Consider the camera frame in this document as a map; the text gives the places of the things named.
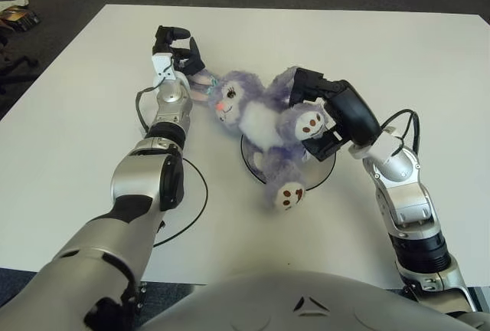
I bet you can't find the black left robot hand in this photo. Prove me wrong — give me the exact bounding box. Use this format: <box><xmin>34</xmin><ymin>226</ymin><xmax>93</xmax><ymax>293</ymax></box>
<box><xmin>152</xmin><ymin>24</ymin><xmax>207</xmax><ymax>77</ymax></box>

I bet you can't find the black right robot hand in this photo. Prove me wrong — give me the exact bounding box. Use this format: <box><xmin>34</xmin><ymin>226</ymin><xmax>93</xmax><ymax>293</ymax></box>
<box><xmin>289</xmin><ymin>66</ymin><xmax>383</xmax><ymax>162</ymax></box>

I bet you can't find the purple plush bunny doll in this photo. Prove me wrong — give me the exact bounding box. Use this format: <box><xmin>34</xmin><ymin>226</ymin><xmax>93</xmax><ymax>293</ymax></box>
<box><xmin>187</xmin><ymin>65</ymin><xmax>334</xmax><ymax>213</ymax></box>

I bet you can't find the white plate with black rim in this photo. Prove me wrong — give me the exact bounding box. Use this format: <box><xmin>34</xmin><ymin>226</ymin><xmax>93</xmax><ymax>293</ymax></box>
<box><xmin>240</xmin><ymin>131</ymin><xmax>338</xmax><ymax>191</ymax></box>

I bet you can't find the black chair base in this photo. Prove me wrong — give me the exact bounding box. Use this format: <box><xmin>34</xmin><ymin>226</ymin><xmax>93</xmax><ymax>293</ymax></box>
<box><xmin>0</xmin><ymin>34</ymin><xmax>41</xmax><ymax>94</ymax></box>

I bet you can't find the dark box on floor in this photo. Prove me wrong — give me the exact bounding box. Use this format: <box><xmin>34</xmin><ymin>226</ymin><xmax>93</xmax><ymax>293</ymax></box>
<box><xmin>0</xmin><ymin>7</ymin><xmax>41</xmax><ymax>32</ymax></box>

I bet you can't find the grey robot torso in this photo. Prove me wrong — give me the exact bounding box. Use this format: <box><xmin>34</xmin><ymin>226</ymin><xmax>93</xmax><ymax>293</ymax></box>
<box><xmin>141</xmin><ymin>269</ymin><xmax>490</xmax><ymax>331</ymax></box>

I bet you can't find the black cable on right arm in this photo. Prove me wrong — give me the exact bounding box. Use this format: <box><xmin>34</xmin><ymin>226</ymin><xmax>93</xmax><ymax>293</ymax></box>
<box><xmin>377</xmin><ymin>108</ymin><xmax>421</xmax><ymax>156</ymax></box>

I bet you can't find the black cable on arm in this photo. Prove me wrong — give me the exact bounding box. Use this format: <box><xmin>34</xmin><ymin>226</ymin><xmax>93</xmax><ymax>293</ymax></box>
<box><xmin>377</xmin><ymin>108</ymin><xmax>421</xmax><ymax>156</ymax></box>
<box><xmin>135</xmin><ymin>84</ymin><xmax>210</xmax><ymax>248</ymax></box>

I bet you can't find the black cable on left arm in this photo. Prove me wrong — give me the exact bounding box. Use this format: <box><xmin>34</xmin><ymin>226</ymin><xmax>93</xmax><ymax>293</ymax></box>
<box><xmin>135</xmin><ymin>84</ymin><xmax>210</xmax><ymax>248</ymax></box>

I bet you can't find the black metal bracket on floor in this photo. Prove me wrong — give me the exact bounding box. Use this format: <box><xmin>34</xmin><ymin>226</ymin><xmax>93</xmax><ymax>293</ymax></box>
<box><xmin>136</xmin><ymin>280</ymin><xmax>150</xmax><ymax>311</ymax></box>

